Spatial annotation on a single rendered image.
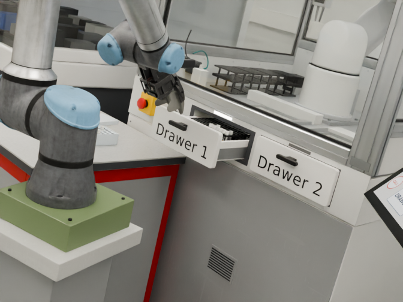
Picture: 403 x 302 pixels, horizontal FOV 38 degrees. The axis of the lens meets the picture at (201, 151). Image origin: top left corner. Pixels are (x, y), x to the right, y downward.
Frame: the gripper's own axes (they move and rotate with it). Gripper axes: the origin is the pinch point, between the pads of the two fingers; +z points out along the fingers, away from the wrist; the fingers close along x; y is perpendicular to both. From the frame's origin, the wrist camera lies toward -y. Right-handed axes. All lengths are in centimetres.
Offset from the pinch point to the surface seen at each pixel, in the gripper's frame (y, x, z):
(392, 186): -1, 71, -5
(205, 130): -1.1, 8.9, 6.2
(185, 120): -1.3, -0.3, 6.0
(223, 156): -2.1, 12.9, 15.2
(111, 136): 13.1, -23.1, 12.0
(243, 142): -11.1, 12.7, 16.9
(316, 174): -11.5, 40.3, 16.5
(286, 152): -12.8, 28.7, 14.7
